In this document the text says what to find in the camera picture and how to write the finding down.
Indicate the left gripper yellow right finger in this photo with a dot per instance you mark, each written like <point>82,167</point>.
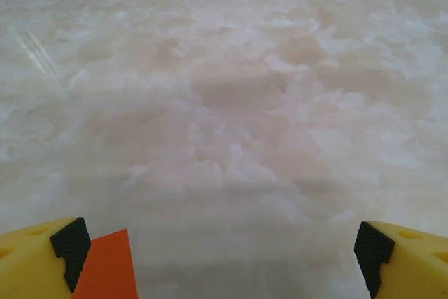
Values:
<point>420,267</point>

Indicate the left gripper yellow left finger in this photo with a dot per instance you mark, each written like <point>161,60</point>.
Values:
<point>28,264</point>

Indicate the orange paper sheet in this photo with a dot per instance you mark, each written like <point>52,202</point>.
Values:
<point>108,271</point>

